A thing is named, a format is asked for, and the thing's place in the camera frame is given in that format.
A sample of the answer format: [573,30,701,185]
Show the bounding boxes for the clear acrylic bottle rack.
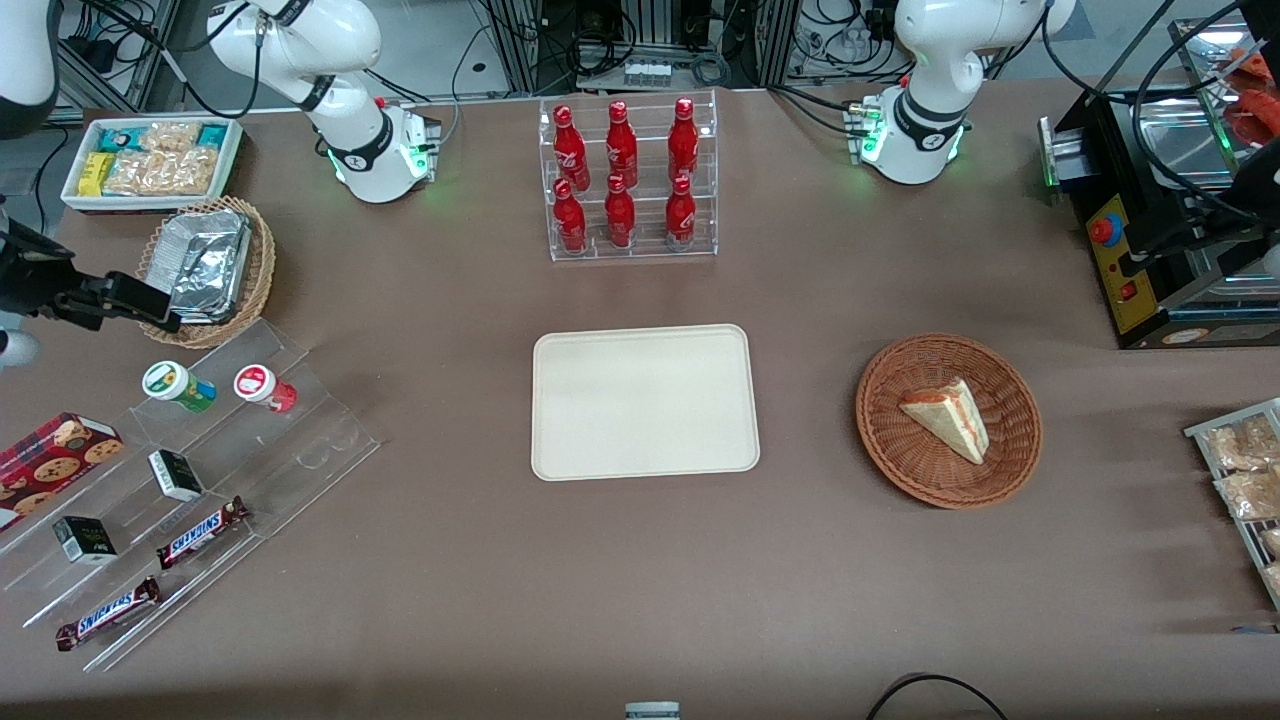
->
[538,89,719,263]

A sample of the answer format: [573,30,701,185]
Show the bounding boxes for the silver foil tray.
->
[147,208,253,326]

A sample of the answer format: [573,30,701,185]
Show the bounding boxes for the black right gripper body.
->
[0,225,77,322]

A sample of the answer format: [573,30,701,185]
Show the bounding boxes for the clear acrylic stepped display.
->
[0,318,383,673]

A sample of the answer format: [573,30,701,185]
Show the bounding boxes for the red cookie box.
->
[0,412,125,532]

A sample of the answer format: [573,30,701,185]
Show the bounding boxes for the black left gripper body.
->
[1232,148,1280,237]

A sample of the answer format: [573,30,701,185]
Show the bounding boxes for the small black box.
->
[52,515,119,566]
[148,449,206,503]

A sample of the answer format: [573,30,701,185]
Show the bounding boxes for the light wicker basket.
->
[135,195,277,350]

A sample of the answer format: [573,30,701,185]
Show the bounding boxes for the black machine with red button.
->
[1038,88,1280,351]

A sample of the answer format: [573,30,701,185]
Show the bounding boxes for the clear bag of snacks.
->
[1204,414,1280,472]
[1214,467,1280,522]

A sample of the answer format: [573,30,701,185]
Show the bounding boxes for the shiny metal tray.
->
[1130,95,1246,193]

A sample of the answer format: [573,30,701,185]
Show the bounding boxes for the red cola bottle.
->
[605,100,639,189]
[553,178,588,254]
[665,175,698,251]
[553,104,591,192]
[668,97,700,186]
[604,174,637,250]

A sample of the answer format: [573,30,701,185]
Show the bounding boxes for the beige plastic tray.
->
[531,323,761,483]

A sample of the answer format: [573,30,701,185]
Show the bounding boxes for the large clear cracker bag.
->
[103,147,220,197]

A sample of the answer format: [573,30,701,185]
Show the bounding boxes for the small clear cracker bag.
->
[140,122,202,154]

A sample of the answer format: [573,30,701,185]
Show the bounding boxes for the red orange food pack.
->
[1224,48,1280,147]

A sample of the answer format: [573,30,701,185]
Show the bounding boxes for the red gum bottle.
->
[233,364,298,414]

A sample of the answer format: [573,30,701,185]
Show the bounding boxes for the round brown wicker basket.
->
[855,333,1044,511]

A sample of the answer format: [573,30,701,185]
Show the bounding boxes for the white snack bin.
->
[61,116,244,213]

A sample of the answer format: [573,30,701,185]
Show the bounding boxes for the tray of packaged snacks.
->
[1184,397,1280,613]

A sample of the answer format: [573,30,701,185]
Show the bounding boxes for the green gum bottle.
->
[141,360,218,414]

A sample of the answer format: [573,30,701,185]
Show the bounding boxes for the Snickers chocolate bar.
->
[55,576,163,653]
[156,496,251,571]

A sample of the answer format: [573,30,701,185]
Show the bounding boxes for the triangle sandwich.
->
[898,377,991,466]

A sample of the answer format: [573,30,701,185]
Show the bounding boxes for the black cable loop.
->
[864,673,1013,720]

